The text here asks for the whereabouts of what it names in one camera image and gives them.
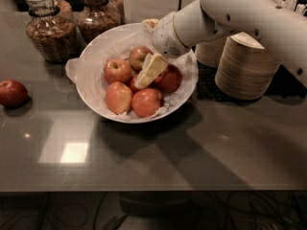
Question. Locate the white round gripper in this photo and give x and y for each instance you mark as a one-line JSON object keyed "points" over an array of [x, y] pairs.
{"points": [[165, 37]]}

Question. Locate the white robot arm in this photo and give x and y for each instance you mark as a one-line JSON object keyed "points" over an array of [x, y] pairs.
{"points": [[279, 30]]}

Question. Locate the yellow-red apple top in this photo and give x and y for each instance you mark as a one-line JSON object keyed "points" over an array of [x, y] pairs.
{"points": [[137, 57]]}

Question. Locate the dark red apple right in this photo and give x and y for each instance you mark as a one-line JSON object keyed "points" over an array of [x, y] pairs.
{"points": [[169, 80]]}

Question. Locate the white bowl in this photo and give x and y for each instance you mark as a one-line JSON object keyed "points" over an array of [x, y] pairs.
{"points": [[96, 99]]}

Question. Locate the red-yellow apple upper left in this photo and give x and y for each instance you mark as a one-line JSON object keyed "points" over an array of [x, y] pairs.
{"points": [[117, 69]]}

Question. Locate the small dark red apple centre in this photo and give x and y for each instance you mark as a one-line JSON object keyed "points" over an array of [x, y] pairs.
{"points": [[132, 82]]}

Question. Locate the red apple bottom front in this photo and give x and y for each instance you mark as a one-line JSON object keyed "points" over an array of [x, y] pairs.
{"points": [[146, 102]]}

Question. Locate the pale red apple lower left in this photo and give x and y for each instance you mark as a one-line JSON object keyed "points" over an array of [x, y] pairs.
{"points": [[118, 98]]}

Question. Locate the white paper bowl liner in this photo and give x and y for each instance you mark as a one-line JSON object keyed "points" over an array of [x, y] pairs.
{"points": [[92, 61]]}

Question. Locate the dark red apple on table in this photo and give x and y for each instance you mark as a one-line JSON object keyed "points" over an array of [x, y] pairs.
{"points": [[12, 93]]}

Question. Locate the back stack of paper bowls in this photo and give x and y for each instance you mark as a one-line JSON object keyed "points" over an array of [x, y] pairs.
{"points": [[209, 53]]}

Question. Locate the stack of paper bowls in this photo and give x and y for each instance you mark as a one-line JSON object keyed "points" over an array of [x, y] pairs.
{"points": [[245, 69], [209, 53]]}

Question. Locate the right glass granola jar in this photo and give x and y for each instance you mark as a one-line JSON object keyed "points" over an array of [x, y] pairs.
{"points": [[97, 17]]}

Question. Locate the glass granola jar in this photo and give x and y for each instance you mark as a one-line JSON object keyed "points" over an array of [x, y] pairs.
{"points": [[52, 31], [97, 17]]}

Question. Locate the front stack of paper bowls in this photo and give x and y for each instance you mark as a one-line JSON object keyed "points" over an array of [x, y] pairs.
{"points": [[245, 69]]}

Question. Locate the left glass granola jar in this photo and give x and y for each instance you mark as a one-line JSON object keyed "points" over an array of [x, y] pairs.
{"points": [[52, 31]]}

